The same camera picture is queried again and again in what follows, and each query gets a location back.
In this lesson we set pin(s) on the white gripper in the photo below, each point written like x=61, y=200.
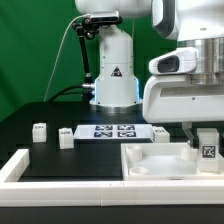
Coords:
x=172, y=98

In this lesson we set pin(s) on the white square table top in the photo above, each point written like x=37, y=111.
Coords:
x=165, y=161

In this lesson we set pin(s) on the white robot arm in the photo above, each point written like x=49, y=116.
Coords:
x=197, y=27

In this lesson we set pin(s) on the white marker plate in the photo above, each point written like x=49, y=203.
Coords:
x=113, y=131

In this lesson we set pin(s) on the white U-shaped fence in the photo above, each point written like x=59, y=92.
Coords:
x=14, y=192

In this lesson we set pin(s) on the grey camera on mount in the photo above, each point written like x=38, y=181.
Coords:
x=105, y=17

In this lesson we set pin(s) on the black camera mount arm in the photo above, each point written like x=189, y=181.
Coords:
x=86, y=30

